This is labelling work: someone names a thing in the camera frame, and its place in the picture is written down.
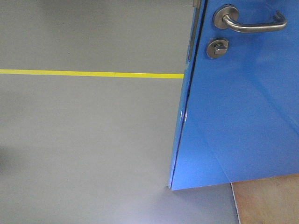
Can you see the blue door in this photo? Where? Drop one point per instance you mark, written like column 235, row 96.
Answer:
column 238, row 116

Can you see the metal door lever handle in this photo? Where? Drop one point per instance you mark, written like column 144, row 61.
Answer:
column 226, row 18

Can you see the plywood door platform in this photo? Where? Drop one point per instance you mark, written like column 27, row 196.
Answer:
column 268, row 201

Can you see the metal latch faceplate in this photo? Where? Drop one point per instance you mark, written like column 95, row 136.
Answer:
column 196, row 5

